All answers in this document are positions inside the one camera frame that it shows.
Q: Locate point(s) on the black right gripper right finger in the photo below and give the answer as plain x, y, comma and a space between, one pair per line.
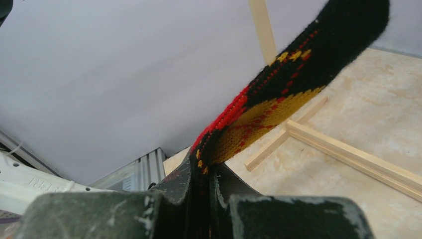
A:
240, 212

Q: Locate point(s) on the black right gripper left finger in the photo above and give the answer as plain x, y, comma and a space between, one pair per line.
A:
152, 214

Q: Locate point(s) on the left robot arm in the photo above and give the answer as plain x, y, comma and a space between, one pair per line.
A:
20, 185

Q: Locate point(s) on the wooden drying rack frame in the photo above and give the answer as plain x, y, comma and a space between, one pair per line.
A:
364, 143

